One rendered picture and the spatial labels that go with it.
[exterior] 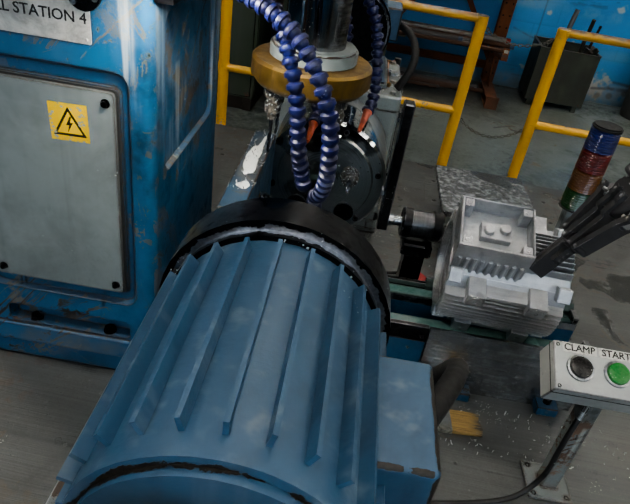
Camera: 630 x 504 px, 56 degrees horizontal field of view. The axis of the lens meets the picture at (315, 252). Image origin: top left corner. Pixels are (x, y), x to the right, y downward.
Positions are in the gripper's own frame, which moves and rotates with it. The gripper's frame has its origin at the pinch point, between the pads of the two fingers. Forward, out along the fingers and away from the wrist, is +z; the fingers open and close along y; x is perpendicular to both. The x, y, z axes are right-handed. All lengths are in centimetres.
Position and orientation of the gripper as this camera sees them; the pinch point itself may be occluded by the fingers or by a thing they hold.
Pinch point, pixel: (551, 257)
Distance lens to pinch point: 102.3
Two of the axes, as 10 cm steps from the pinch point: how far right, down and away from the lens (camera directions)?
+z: -6.1, 6.3, 4.8
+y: -1.1, 5.4, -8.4
